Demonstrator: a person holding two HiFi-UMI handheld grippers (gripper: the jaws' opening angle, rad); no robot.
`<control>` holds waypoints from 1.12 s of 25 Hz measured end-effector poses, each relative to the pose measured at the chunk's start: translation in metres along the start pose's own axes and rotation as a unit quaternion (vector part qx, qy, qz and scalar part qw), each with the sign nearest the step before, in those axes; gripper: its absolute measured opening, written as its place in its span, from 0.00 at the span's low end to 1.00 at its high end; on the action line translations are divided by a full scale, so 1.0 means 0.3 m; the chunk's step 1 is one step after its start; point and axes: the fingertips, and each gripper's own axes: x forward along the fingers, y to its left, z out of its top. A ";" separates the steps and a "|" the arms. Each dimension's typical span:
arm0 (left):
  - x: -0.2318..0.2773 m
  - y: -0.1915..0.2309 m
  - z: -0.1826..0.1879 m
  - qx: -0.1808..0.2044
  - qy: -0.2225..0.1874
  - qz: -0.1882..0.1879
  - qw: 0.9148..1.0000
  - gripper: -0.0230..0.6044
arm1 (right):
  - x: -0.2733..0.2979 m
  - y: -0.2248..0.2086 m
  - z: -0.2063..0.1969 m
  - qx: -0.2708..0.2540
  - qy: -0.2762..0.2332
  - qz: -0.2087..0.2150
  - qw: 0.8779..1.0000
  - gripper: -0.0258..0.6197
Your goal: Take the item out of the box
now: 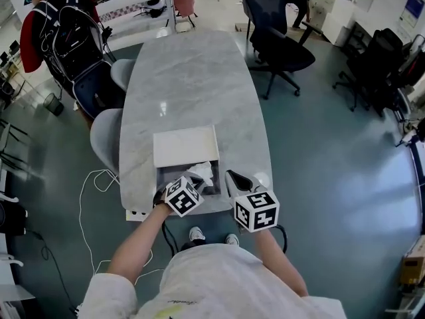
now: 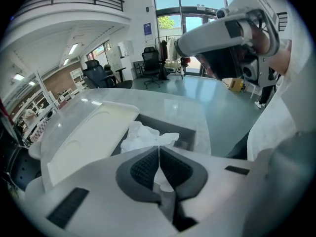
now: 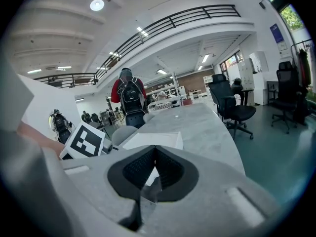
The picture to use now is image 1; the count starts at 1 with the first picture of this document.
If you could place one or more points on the person's white left shoe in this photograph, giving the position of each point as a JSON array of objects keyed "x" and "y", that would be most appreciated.
[{"x": 196, "y": 234}]

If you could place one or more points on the blue wall poster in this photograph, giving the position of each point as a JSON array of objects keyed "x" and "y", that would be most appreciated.
[{"x": 411, "y": 10}]

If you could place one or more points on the person's white shoe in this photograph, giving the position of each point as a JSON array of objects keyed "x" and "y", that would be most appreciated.
[
  {"x": 232, "y": 239},
  {"x": 196, "y": 234}
]

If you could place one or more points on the white paper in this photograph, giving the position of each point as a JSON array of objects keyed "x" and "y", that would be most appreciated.
[{"x": 203, "y": 172}]

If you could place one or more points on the pink chair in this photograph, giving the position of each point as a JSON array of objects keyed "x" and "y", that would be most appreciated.
[{"x": 184, "y": 0}]

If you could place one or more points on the white power strip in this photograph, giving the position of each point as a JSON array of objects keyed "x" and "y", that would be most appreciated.
[{"x": 136, "y": 215}]

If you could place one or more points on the brown cardboard box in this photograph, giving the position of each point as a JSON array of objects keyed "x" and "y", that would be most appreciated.
[{"x": 413, "y": 264}]

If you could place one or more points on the grey shell chair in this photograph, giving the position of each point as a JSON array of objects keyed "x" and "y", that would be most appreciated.
[
  {"x": 122, "y": 73},
  {"x": 106, "y": 138}
]

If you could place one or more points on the person's white shirt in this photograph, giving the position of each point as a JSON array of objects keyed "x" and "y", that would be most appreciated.
[{"x": 212, "y": 284}]

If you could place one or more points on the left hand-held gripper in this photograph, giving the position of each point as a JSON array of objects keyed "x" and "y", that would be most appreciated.
[{"x": 182, "y": 196}]

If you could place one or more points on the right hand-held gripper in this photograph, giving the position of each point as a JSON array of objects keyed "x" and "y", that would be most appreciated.
[{"x": 257, "y": 211}]

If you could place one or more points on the black mesh trash bin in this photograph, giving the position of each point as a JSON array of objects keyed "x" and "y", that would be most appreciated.
[{"x": 53, "y": 104}]

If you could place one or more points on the person's white right shoe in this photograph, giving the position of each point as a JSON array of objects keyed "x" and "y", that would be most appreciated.
[{"x": 232, "y": 239}]

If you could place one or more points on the person's right forearm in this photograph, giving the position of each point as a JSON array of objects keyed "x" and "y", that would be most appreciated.
[{"x": 282, "y": 264}]

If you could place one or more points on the white cabinet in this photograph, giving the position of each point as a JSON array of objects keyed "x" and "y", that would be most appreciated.
[{"x": 338, "y": 22}]

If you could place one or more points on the white box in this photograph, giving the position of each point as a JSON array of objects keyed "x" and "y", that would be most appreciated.
[{"x": 186, "y": 148}]

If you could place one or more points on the black office chair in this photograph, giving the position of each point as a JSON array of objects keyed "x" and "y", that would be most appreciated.
[
  {"x": 378, "y": 68},
  {"x": 279, "y": 45}
]

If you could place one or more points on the person's left forearm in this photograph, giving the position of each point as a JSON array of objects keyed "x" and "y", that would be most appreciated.
[{"x": 139, "y": 244}]

